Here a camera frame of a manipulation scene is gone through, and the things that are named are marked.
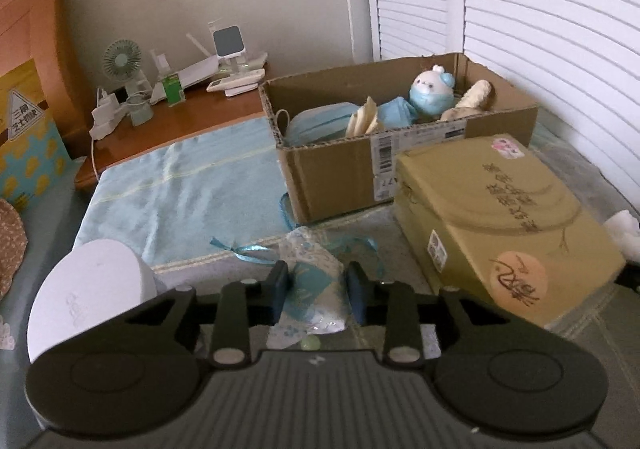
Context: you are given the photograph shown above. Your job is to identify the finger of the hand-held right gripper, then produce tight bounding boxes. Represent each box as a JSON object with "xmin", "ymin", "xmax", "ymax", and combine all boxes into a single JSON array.
[{"xmin": 612, "ymin": 260, "xmax": 640, "ymax": 293}]

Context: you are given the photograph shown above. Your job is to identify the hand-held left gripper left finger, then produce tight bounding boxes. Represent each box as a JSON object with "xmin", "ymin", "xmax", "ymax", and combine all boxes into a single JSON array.
[{"xmin": 117, "ymin": 260, "xmax": 293, "ymax": 370}]

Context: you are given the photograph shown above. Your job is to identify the white tissue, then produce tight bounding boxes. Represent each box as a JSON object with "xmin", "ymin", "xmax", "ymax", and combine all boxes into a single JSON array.
[{"xmin": 604, "ymin": 209, "xmax": 640, "ymax": 263}]

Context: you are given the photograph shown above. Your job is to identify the patterned pouch with blue ribbon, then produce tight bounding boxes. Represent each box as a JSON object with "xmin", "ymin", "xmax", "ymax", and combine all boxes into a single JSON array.
[{"xmin": 210, "ymin": 191, "xmax": 382, "ymax": 350}]

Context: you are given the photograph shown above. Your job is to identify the white dome-shaped device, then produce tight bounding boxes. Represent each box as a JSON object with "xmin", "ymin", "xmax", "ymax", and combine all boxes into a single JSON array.
[{"xmin": 27, "ymin": 239, "xmax": 159, "ymax": 363}]

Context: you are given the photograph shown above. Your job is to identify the wooden nightstand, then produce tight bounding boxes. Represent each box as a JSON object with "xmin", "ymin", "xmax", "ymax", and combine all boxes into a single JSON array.
[{"xmin": 75, "ymin": 74, "xmax": 269, "ymax": 192}]

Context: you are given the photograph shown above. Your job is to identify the wooden headboard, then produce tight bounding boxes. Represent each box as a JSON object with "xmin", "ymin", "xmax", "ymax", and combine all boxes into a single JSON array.
[{"xmin": 0, "ymin": 0, "xmax": 90, "ymax": 160}]

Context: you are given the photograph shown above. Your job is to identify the stack of blue face masks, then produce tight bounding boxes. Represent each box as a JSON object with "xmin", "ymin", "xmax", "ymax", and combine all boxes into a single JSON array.
[{"xmin": 284, "ymin": 101, "xmax": 362, "ymax": 148}]

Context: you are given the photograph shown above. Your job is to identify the white plush toy blue scarf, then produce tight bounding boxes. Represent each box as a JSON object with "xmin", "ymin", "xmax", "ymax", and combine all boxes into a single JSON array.
[{"xmin": 409, "ymin": 65, "xmax": 457, "ymax": 118}]

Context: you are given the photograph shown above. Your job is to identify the clear glass jar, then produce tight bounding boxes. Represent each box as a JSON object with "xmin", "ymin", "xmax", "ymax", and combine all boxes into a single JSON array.
[{"xmin": 126, "ymin": 94, "xmax": 154, "ymax": 128}]

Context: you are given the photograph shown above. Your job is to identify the light blue towel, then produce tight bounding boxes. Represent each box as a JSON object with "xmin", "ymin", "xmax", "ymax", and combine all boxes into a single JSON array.
[{"xmin": 74, "ymin": 116, "xmax": 302, "ymax": 276}]

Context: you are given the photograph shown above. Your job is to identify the white charger cable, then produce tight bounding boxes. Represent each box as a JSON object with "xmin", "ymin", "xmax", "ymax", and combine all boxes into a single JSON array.
[{"xmin": 88, "ymin": 134, "xmax": 101, "ymax": 182}]

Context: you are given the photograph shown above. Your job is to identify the closed tan gift box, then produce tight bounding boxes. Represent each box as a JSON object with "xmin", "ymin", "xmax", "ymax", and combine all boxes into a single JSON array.
[{"xmin": 394, "ymin": 134, "xmax": 627, "ymax": 330}]

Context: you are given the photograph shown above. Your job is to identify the brown floral cloth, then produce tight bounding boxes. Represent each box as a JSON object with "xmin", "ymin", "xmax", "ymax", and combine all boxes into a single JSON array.
[{"xmin": 0, "ymin": 199, "xmax": 27, "ymax": 301}]

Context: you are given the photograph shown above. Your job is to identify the white router with antennas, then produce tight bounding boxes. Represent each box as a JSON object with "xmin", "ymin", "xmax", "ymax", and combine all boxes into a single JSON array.
[{"xmin": 150, "ymin": 33, "xmax": 222, "ymax": 104}]

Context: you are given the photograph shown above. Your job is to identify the blue face mask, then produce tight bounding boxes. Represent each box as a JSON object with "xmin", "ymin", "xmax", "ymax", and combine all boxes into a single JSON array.
[{"xmin": 376, "ymin": 96, "xmax": 422, "ymax": 130}]

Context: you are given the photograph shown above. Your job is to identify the white square device on stand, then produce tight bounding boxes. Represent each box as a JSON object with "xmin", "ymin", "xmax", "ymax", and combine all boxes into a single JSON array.
[{"xmin": 209, "ymin": 19, "xmax": 251, "ymax": 78}]

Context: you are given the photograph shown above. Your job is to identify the white power strip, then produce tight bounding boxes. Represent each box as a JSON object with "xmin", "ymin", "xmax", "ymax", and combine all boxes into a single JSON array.
[{"xmin": 90, "ymin": 86, "xmax": 132, "ymax": 140}]

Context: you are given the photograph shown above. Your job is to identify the white remote control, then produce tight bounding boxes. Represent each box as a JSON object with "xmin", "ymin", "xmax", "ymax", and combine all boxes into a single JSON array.
[
  {"xmin": 225, "ymin": 81, "xmax": 262, "ymax": 98},
  {"xmin": 206, "ymin": 68, "xmax": 266, "ymax": 92}
]

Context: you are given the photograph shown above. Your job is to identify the small green box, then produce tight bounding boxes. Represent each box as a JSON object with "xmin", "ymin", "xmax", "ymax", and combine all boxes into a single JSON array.
[{"xmin": 161, "ymin": 73, "xmax": 185, "ymax": 106}]

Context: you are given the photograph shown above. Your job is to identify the beige round pad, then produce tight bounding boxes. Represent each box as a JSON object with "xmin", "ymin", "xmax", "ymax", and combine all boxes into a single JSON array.
[{"xmin": 345, "ymin": 96, "xmax": 387, "ymax": 138}]

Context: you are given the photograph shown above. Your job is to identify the brown cardboard box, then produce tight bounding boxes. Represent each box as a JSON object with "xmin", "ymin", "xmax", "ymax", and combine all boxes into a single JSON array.
[{"xmin": 258, "ymin": 51, "xmax": 540, "ymax": 225}]

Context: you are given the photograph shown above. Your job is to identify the small mint desk fan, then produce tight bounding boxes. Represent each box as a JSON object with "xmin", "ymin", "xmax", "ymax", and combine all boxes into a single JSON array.
[{"xmin": 102, "ymin": 40, "xmax": 144, "ymax": 96}]

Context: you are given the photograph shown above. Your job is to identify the blue-grey bedsheet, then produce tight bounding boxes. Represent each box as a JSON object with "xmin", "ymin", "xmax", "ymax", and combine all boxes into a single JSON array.
[{"xmin": 0, "ymin": 156, "xmax": 103, "ymax": 370}]

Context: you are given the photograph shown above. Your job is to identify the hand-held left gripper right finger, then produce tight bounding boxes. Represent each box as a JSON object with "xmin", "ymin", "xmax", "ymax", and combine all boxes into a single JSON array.
[{"xmin": 345, "ymin": 260, "xmax": 532, "ymax": 370}]

